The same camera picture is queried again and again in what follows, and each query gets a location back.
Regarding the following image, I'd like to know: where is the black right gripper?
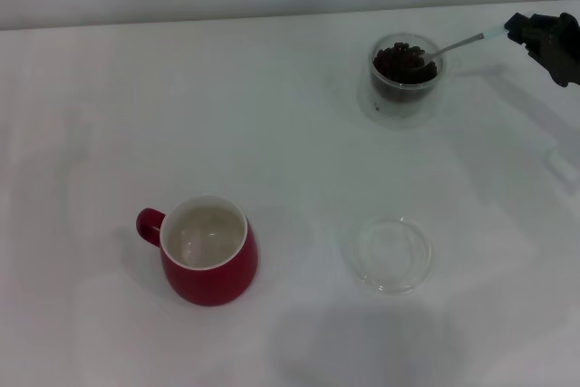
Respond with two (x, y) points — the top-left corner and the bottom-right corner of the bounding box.
(503, 11), (580, 88)

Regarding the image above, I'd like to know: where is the steel spoon with blue handle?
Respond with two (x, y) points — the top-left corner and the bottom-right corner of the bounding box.
(417, 26), (511, 72)

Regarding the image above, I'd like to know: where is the red ceramic mug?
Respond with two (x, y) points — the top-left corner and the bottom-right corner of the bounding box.
(135, 194), (261, 307)

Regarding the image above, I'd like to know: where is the coffee beans pile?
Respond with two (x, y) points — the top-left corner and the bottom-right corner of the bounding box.
(372, 42), (439, 102)

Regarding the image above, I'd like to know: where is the clear glass cup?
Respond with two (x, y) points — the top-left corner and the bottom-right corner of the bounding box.
(366, 33), (463, 105)

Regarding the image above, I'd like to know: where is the clear glass saucer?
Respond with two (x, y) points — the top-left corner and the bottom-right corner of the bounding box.
(356, 72), (439, 131)
(346, 216), (434, 296)

